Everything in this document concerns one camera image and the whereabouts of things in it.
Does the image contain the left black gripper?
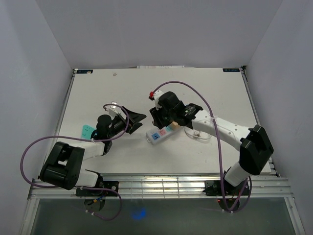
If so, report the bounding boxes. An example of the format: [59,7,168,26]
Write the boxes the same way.
[107,106,146,139]

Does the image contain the beige cube socket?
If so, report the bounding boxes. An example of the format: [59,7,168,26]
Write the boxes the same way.
[171,122,180,130]

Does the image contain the white colourful power strip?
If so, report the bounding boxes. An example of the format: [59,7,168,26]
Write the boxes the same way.
[146,125,181,145]

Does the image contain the teal triangular socket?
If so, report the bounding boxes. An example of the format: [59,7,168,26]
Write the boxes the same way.
[81,125,95,140]

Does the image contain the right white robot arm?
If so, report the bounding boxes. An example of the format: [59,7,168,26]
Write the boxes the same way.
[149,90,274,194]

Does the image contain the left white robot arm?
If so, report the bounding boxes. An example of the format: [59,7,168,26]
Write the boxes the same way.
[39,105,146,196]

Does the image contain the right blue corner label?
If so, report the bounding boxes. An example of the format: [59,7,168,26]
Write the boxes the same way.
[223,68,240,72]

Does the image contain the blue corner label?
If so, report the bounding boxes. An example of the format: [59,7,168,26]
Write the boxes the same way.
[223,68,240,72]
[76,70,93,74]

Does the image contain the left blue corner label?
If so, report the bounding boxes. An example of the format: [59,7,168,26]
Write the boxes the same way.
[76,70,93,74]

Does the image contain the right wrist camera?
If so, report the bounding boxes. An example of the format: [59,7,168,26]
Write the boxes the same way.
[149,90,164,110]

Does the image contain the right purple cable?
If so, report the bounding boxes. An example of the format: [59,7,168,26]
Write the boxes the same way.
[153,81,252,213]

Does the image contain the white power strip cable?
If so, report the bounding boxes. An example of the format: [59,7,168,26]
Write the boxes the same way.
[184,127,212,143]

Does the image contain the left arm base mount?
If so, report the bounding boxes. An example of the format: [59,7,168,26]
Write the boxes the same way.
[75,181,119,212]

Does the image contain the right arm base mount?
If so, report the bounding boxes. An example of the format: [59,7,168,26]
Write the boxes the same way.
[202,180,252,213]

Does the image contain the aluminium rail frame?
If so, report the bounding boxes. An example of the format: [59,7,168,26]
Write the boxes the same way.
[28,175,294,200]

